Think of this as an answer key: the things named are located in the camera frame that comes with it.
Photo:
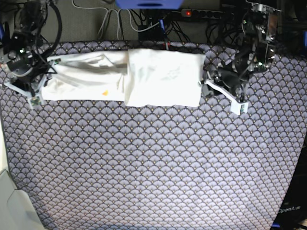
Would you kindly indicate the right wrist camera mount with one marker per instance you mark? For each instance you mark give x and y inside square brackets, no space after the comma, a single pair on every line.
[29,81]

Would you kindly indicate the grey plastic bin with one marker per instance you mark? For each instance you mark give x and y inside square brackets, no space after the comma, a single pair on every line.
[16,209]

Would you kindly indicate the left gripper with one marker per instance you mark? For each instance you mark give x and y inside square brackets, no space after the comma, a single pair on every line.
[226,78]

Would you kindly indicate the patterned purple table cloth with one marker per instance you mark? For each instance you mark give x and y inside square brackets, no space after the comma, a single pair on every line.
[100,165]

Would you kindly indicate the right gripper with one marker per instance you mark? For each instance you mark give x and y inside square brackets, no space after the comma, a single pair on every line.
[22,57]

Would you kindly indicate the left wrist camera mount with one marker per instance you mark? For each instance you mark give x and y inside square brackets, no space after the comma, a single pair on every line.
[227,95]

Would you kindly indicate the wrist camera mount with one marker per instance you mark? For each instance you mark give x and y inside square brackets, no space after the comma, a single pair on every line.
[29,81]
[227,95]

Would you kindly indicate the black power strip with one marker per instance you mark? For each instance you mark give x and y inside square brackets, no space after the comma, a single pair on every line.
[204,14]

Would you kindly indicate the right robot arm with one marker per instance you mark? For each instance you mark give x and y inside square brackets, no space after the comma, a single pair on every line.
[29,21]

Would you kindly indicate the blue box at top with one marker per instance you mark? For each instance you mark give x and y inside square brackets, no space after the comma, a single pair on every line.
[149,4]

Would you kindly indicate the white printed T-shirt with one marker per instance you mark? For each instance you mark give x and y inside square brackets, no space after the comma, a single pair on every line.
[136,77]

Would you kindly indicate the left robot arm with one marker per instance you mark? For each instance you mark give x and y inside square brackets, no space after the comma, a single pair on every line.
[250,27]

